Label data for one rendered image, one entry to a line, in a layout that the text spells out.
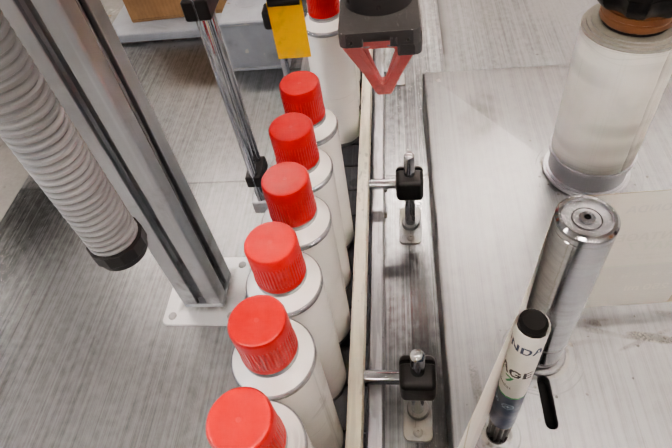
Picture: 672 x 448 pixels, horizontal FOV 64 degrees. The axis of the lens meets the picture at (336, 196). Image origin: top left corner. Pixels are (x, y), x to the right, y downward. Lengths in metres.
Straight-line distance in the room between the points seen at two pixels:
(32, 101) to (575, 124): 0.46
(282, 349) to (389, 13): 0.28
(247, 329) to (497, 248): 0.33
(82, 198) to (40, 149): 0.04
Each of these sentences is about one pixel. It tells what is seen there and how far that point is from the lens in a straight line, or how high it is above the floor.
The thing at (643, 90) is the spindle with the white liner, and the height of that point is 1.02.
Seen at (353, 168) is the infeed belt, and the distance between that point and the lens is 0.64.
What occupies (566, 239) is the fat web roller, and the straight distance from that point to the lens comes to 0.36.
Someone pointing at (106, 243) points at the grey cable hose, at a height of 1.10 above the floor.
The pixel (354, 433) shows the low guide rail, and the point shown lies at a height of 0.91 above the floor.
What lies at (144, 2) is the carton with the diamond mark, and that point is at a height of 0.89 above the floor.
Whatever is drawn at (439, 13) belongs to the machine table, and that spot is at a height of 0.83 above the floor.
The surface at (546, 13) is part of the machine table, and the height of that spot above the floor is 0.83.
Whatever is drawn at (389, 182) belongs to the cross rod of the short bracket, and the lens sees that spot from 0.58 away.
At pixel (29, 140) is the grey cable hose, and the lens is 0.29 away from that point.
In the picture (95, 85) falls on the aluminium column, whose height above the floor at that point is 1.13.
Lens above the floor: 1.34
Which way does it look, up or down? 48 degrees down
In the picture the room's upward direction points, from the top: 10 degrees counter-clockwise
